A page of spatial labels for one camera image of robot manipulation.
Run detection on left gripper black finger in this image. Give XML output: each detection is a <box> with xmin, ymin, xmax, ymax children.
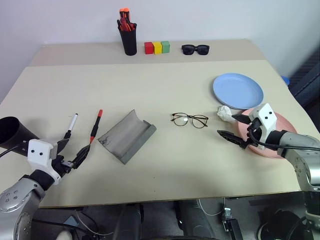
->
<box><xmin>56</xmin><ymin>137</ymin><xmax>72</xmax><ymax>156</ymax></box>
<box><xmin>72</xmin><ymin>144</ymin><xmax>92</xmax><ymax>169</ymax></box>

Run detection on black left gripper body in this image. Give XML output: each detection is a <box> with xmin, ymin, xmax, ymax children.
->
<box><xmin>53</xmin><ymin>154</ymin><xmax>76</xmax><ymax>177</ymax></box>

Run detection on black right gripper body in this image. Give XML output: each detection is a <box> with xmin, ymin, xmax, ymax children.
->
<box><xmin>245</xmin><ymin>118</ymin><xmax>264</xmax><ymax>149</ymax></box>

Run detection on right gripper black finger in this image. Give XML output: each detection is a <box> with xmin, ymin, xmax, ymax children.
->
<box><xmin>216</xmin><ymin>129</ymin><xmax>248</xmax><ymax>150</ymax></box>
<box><xmin>231</xmin><ymin>114</ymin><xmax>252</xmax><ymax>124</ymax></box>

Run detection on crumpled white paper ball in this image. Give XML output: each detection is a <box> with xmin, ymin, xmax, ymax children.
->
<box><xmin>216</xmin><ymin>105</ymin><xmax>237</xmax><ymax>124</ymax></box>

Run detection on white marker pen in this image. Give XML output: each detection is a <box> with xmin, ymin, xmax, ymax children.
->
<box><xmin>63</xmin><ymin>113</ymin><xmax>80</xmax><ymax>140</ymax></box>

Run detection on blue plate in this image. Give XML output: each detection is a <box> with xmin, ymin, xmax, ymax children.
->
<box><xmin>212</xmin><ymin>72</ymin><xmax>265</xmax><ymax>110</ymax></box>

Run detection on red and black pen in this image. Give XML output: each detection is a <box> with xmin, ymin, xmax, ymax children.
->
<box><xmin>88</xmin><ymin>109</ymin><xmax>104</xmax><ymax>146</ymax></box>

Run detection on pink plate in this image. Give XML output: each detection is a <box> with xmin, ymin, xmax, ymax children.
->
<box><xmin>237</xmin><ymin>108</ymin><xmax>299</xmax><ymax>160</ymax></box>

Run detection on open grey glasses case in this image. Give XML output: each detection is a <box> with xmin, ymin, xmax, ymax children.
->
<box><xmin>97</xmin><ymin>108</ymin><xmax>158</xmax><ymax>165</ymax></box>

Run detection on empty black pen cup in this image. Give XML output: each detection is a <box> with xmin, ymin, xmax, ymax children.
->
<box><xmin>0</xmin><ymin>116</ymin><xmax>41</xmax><ymax>151</ymax></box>

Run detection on thin brown rimmed eyeglasses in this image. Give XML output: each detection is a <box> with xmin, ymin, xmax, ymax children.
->
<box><xmin>171</xmin><ymin>112</ymin><xmax>210</xmax><ymax>130</ymax></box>

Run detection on black chair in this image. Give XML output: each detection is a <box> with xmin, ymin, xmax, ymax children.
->
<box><xmin>288</xmin><ymin>48</ymin><xmax>320</xmax><ymax>111</ymax></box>

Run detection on white shoe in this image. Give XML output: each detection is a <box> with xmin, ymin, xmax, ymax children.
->
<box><xmin>55</xmin><ymin>229</ymin><xmax>74</xmax><ymax>240</ymax></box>

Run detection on black sunglasses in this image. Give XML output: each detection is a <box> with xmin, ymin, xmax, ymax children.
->
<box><xmin>181</xmin><ymin>44</ymin><xmax>210</xmax><ymax>56</ymax></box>

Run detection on black metal table clamp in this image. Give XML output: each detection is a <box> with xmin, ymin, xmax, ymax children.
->
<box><xmin>220</xmin><ymin>206</ymin><xmax>244</xmax><ymax>240</ymax></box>

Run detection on dark rounded shape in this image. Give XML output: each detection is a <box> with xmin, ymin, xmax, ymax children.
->
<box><xmin>174</xmin><ymin>199</ymin><xmax>216</xmax><ymax>240</ymax></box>

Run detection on black round base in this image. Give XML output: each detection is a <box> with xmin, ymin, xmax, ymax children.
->
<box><xmin>258</xmin><ymin>206</ymin><xmax>309</xmax><ymax>240</ymax></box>

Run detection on yellow block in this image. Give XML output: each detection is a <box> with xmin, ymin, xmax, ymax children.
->
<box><xmin>152</xmin><ymin>41</ymin><xmax>163</xmax><ymax>55</ymax></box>

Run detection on black pen holder with pens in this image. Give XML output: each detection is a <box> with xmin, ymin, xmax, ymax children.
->
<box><xmin>119</xmin><ymin>23</ymin><xmax>138</xmax><ymax>56</ymax></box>

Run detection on orange capped marker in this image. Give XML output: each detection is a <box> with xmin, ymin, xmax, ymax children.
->
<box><xmin>119</xmin><ymin>7</ymin><xmax>131</xmax><ymax>26</ymax></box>

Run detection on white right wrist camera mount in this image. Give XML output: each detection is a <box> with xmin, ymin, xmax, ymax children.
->
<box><xmin>248</xmin><ymin>102</ymin><xmax>279</xmax><ymax>151</ymax></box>

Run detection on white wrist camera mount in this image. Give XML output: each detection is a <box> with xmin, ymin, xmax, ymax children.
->
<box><xmin>26</xmin><ymin>139</ymin><xmax>62</xmax><ymax>186</ymax></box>
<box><xmin>248</xmin><ymin>102</ymin><xmax>279</xmax><ymax>151</ymax></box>

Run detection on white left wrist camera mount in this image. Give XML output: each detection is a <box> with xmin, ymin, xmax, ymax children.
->
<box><xmin>26</xmin><ymin>139</ymin><xmax>62</xmax><ymax>186</ymax></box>

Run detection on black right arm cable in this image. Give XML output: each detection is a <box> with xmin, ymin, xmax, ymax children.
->
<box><xmin>246</xmin><ymin>124</ymin><xmax>320</xmax><ymax>152</ymax></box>

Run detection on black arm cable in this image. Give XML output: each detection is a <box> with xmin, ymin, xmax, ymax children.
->
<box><xmin>0</xmin><ymin>143</ymin><xmax>27</xmax><ymax>158</ymax></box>
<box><xmin>246</xmin><ymin>124</ymin><xmax>320</xmax><ymax>152</ymax></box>

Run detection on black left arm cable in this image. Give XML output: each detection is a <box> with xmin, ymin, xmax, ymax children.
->
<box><xmin>0</xmin><ymin>143</ymin><xmax>27</xmax><ymax>158</ymax></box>

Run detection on thin white cable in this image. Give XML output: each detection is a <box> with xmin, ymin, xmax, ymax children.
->
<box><xmin>196</xmin><ymin>198</ymin><xmax>226</xmax><ymax>217</ymax></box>

